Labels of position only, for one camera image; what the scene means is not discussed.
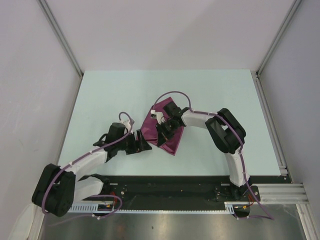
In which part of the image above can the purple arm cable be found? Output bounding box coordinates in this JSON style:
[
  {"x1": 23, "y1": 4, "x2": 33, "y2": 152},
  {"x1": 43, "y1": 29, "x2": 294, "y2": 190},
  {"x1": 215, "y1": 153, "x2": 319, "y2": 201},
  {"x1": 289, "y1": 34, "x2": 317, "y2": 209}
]
[
  {"x1": 152, "y1": 90, "x2": 275, "y2": 221},
  {"x1": 41, "y1": 112, "x2": 137, "y2": 227}
]

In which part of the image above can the white slotted cable duct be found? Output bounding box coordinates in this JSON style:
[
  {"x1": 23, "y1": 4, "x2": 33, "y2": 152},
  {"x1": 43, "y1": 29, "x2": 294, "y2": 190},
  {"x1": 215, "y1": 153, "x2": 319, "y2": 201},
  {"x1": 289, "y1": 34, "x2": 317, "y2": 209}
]
[{"x1": 68, "y1": 200, "x2": 251, "y2": 215}]

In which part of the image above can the left aluminium frame post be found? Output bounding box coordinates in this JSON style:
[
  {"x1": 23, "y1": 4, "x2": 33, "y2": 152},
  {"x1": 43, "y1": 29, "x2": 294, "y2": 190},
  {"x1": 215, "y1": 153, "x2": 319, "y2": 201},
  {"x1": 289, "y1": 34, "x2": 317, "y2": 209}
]
[{"x1": 36, "y1": 0, "x2": 84, "y2": 79}]

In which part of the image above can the aluminium frame post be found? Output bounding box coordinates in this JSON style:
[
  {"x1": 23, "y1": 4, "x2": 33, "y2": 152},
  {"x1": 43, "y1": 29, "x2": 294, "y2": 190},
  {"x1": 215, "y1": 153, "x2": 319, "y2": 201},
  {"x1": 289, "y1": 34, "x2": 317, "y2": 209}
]
[
  {"x1": 255, "y1": 0, "x2": 304, "y2": 76},
  {"x1": 36, "y1": 0, "x2": 84, "y2": 79}
]

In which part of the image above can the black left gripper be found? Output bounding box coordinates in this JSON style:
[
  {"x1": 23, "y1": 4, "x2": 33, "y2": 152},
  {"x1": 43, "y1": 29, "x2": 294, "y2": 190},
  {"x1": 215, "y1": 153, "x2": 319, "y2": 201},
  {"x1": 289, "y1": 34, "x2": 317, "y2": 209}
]
[{"x1": 116, "y1": 129, "x2": 151, "y2": 155}]

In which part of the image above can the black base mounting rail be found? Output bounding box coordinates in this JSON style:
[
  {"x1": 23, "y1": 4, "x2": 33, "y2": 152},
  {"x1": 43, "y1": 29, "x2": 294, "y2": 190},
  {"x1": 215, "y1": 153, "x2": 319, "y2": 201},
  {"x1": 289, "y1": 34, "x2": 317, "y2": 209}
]
[{"x1": 82, "y1": 174, "x2": 261, "y2": 208}]

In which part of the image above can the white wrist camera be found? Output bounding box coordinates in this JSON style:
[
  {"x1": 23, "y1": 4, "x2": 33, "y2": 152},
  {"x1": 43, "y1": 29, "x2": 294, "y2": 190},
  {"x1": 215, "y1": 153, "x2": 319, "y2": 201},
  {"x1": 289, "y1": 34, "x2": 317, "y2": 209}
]
[
  {"x1": 119, "y1": 119, "x2": 135, "y2": 133},
  {"x1": 150, "y1": 109, "x2": 165, "y2": 124}
]

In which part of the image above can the right aluminium side rail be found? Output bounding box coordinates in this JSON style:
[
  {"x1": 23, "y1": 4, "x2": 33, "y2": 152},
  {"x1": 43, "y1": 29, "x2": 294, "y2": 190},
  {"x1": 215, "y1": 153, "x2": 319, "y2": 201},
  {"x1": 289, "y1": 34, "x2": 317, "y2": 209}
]
[{"x1": 251, "y1": 71, "x2": 290, "y2": 176}]

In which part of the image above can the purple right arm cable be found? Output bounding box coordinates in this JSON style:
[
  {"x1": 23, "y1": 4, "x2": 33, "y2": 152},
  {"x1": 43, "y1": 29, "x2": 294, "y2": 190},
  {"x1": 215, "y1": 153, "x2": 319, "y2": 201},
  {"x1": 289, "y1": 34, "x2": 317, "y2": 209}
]
[{"x1": 152, "y1": 90, "x2": 275, "y2": 221}]

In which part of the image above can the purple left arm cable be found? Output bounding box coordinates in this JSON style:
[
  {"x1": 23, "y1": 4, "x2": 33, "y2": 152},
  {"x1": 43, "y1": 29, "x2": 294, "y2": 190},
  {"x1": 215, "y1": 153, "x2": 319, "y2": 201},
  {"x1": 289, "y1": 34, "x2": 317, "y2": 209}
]
[{"x1": 41, "y1": 112, "x2": 137, "y2": 227}]

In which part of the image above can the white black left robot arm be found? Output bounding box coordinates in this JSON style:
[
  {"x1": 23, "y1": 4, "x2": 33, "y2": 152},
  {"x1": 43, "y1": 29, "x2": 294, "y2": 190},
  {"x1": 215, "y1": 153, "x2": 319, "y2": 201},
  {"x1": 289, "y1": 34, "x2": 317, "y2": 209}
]
[{"x1": 31, "y1": 121, "x2": 152, "y2": 217}]

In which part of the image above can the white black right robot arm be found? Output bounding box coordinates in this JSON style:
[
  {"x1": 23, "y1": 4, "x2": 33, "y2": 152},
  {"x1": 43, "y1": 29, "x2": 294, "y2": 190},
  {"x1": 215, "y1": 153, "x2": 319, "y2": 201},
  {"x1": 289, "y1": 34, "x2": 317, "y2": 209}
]
[{"x1": 150, "y1": 101, "x2": 251, "y2": 201}]

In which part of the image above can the purple cloth napkin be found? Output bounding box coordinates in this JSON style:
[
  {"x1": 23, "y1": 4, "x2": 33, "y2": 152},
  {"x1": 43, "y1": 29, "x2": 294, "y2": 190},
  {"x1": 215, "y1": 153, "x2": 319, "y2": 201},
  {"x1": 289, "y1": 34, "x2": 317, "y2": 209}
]
[{"x1": 140, "y1": 97, "x2": 184, "y2": 156}]

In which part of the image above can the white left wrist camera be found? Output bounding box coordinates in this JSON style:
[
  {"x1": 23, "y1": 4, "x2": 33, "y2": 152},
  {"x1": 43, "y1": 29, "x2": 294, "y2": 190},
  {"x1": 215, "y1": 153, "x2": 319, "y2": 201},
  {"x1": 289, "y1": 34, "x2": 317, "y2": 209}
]
[{"x1": 119, "y1": 119, "x2": 135, "y2": 133}]

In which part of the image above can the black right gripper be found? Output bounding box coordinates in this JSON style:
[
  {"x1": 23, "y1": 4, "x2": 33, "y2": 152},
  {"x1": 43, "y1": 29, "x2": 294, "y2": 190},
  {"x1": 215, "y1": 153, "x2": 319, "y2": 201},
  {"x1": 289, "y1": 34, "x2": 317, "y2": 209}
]
[{"x1": 155, "y1": 119, "x2": 179, "y2": 148}]

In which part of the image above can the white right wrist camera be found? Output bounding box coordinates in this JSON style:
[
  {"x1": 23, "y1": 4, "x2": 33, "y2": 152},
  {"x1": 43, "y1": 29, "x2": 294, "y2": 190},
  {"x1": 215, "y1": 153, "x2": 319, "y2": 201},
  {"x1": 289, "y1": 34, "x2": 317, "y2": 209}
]
[{"x1": 150, "y1": 109, "x2": 165, "y2": 124}]

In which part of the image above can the right aluminium frame post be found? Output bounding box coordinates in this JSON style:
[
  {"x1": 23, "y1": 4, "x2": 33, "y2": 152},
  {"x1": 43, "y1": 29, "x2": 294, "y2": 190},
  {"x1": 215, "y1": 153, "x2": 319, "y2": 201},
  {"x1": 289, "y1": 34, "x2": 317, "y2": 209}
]
[{"x1": 255, "y1": 0, "x2": 304, "y2": 76}]

